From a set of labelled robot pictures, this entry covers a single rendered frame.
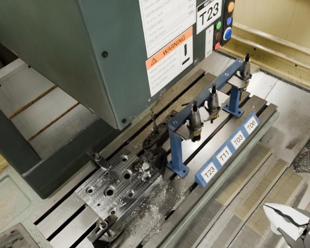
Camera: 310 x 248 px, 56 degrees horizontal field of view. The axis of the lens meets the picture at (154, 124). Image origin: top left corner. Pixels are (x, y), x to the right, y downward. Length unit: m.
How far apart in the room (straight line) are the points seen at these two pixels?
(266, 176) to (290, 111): 0.41
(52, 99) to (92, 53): 0.86
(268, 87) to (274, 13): 0.42
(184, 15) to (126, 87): 0.20
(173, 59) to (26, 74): 0.70
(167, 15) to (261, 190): 1.08
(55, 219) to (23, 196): 0.56
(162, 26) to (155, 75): 0.11
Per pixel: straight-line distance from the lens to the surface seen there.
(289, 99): 1.80
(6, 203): 1.93
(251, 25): 1.77
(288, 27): 1.67
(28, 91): 1.29
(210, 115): 1.12
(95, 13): 0.50
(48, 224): 1.38
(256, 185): 1.53
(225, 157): 1.36
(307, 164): 1.76
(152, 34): 0.61
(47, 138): 1.49
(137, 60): 0.61
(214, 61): 1.96
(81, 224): 1.32
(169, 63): 0.70
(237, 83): 1.25
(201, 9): 0.73
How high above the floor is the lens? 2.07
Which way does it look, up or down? 51 degrees down
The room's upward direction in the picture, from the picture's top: 9 degrees counter-clockwise
